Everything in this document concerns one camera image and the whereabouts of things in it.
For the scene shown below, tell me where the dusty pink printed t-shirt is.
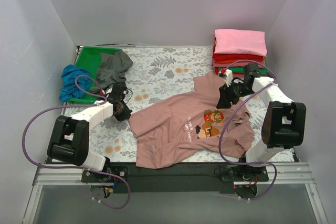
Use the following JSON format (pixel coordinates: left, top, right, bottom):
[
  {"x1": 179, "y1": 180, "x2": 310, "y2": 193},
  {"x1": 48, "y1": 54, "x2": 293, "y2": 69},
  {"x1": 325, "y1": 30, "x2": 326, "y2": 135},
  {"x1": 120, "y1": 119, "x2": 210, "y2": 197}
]
[{"x1": 129, "y1": 71, "x2": 255, "y2": 169}]

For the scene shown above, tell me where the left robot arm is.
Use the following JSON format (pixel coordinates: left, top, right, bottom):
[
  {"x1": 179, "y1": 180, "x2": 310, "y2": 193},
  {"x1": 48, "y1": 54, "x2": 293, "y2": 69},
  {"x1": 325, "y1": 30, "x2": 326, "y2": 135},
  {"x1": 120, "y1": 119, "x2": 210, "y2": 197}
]
[{"x1": 47, "y1": 84, "x2": 132, "y2": 182}]

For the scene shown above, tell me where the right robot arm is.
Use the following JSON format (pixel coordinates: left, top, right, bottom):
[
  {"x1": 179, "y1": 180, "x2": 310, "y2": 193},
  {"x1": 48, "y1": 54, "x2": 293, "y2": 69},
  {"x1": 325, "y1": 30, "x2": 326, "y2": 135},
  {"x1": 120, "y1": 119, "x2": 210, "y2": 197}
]
[{"x1": 215, "y1": 60, "x2": 306, "y2": 183}]

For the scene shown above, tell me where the green folded t-shirt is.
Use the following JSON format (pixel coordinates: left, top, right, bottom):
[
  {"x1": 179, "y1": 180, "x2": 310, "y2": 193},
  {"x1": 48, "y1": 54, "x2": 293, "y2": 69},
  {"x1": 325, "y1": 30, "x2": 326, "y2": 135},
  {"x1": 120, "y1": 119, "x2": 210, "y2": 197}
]
[{"x1": 217, "y1": 58, "x2": 269, "y2": 75}]

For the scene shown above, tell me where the salmon folded t-shirt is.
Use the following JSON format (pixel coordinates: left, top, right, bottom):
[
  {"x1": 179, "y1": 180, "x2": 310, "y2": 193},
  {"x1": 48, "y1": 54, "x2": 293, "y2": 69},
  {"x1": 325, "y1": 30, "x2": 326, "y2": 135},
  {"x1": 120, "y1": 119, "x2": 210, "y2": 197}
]
[{"x1": 211, "y1": 59, "x2": 267, "y2": 69}]

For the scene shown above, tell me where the orange folded t-shirt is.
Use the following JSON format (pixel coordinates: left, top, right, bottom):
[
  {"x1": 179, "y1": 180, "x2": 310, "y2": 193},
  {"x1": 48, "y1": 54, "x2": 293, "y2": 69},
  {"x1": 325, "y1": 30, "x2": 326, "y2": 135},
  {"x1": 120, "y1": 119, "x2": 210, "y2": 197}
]
[{"x1": 212, "y1": 60, "x2": 250, "y2": 65}]

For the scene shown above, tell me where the grey t-shirt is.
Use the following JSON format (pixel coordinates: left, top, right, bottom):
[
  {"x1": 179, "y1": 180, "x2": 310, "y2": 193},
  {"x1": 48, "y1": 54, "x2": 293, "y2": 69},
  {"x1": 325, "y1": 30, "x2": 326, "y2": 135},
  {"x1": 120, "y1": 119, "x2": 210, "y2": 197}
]
[{"x1": 90, "y1": 50, "x2": 133, "y2": 94}]

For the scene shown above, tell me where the light pink folded t-shirt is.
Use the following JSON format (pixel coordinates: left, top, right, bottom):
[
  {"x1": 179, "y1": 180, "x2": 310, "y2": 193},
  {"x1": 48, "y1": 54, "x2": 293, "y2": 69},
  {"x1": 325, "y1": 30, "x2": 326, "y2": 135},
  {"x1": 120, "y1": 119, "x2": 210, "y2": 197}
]
[{"x1": 215, "y1": 29, "x2": 267, "y2": 57}]

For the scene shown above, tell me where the blue crumpled t-shirt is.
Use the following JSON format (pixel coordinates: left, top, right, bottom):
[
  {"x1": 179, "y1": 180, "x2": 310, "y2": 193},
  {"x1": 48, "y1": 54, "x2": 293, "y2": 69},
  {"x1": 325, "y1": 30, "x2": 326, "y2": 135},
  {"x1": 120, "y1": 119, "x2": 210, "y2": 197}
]
[{"x1": 59, "y1": 65, "x2": 91, "y2": 103}]

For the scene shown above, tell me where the floral patterned table mat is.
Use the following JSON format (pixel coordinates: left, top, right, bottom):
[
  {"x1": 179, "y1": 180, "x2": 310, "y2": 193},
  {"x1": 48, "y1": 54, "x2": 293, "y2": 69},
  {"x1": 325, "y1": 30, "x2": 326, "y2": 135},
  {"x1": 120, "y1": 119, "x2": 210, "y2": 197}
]
[{"x1": 51, "y1": 46, "x2": 295, "y2": 163}]

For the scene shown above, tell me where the green plastic tray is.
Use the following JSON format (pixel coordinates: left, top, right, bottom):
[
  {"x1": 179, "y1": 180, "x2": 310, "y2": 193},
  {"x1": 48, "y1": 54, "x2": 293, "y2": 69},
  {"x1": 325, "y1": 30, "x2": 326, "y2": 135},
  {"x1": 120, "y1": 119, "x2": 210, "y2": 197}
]
[{"x1": 67, "y1": 46, "x2": 120, "y2": 104}]

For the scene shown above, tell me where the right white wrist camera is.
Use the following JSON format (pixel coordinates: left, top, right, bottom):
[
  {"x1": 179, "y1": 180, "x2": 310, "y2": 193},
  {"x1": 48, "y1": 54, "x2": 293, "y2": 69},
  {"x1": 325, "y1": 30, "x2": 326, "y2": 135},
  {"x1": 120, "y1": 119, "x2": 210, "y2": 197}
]
[{"x1": 218, "y1": 68, "x2": 233, "y2": 87}]

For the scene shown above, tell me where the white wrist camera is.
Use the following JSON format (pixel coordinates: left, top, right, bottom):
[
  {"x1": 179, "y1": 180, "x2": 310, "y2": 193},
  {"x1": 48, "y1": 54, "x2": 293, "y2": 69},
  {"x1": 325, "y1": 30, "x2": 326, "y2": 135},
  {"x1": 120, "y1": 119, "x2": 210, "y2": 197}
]
[
  {"x1": 99, "y1": 90, "x2": 108, "y2": 97},
  {"x1": 218, "y1": 68, "x2": 233, "y2": 87}
]

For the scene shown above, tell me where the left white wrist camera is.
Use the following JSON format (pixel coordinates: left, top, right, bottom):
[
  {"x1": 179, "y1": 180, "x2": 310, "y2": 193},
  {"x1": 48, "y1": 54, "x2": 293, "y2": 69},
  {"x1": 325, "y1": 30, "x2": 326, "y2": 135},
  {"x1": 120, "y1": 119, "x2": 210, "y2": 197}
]
[{"x1": 99, "y1": 90, "x2": 108, "y2": 97}]

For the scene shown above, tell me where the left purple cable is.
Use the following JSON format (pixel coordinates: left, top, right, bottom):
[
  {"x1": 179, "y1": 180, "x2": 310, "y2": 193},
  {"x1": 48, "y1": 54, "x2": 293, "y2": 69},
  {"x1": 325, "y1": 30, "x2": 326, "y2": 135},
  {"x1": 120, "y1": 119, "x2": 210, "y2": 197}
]
[{"x1": 22, "y1": 74, "x2": 131, "y2": 210}]

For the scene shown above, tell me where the purple cable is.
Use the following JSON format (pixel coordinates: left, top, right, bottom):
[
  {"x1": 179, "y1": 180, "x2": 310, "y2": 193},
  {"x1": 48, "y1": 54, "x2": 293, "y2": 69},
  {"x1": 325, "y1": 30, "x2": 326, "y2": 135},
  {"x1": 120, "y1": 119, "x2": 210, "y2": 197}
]
[
  {"x1": 22, "y1": 74, "x2": 131, "y2": 210},
  {"x1": 218, "y1": 59, "x2": 278, "y2": 201}
]

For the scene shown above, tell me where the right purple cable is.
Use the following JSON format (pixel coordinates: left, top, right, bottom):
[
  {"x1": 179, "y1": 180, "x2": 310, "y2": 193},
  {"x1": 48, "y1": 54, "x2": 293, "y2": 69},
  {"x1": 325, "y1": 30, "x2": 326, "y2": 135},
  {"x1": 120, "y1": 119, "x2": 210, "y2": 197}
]
[{"x1": 218, "y1": 59, "x2": 278, "y2": 201}]

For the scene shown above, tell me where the aluminium frame rail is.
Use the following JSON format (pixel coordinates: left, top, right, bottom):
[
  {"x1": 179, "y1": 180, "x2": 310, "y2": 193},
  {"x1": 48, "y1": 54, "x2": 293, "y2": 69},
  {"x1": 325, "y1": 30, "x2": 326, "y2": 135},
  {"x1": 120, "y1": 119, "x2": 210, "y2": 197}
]
[{"x1": 23, "y1": 162, "x2": 328, "y2": 223}]

